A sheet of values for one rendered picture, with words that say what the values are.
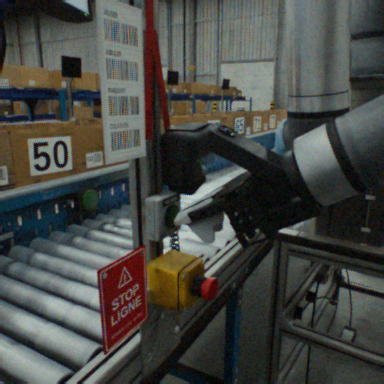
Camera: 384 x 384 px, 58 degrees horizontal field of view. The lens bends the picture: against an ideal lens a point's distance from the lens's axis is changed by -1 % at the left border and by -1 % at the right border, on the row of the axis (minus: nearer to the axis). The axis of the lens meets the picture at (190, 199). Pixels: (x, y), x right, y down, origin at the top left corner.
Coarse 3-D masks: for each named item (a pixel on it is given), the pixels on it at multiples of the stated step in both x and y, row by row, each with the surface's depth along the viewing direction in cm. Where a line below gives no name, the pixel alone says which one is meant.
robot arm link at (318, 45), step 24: (288, 0) 47; (312, 0) 44; (336, 0) 44; (288, 24) 48; (312, 24) 45; (336, 24) 45; (288, 48) 49; (312, 48) 46; (336, 48) 46; (288, 72) 51; (312, 72) 47; (336, 72) 47; (288, 96) 52; (312, 96) 48; (336, 96) 48; (288, 120) 53; (312, 120) 49; (288, 144) 53
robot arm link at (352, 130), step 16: (352, 112) 38; (368, 112) 36; (336, 128) 38; (352, 128) 36; (368, 128) 35; (336, 144) 37; (352, 144) 36; (368, 144) 35; (352, 160) 36; (368, 160) 35; (352, 176) 37; (368, 176) 36
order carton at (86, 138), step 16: (0, 128) 122; (16, 128) 127; (32, 128) 133; (48, 128) 106; (64, 128) 111; (80, 128) 117; (96, 128) 124; (16, 144) 97; (80, 144) 118; (96, 144) 125; (16, 160) 98; (80, 160) 119; (16, 176) 99; (32, 176) 103; (48, 176) 108; (64, 176) 114
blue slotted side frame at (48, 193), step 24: (264, 144) 285; (216, 168) 210; (48, 192) 102; (72, 192) 110; (120, 192) 135; (0, 216) 93; (24, 216) 99; (48, 216) 107; (72, 216) 115; (96, 216) 125; (0, 240) 94; (24, 240) 100
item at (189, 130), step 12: (168, 132) 53; (180, 132) 53; (192, 132) 52; (204, 132) 54; (168, 144) 53; (180, 144) 52; (192, 144) 51; (168, 156) 54; (180, 156) 53; (192, 156) 52; (204, 156) 55; (192, 168) 55; (192, 180) 56; (204, 180) 58; (180, 192) 56; (192, 192) 55
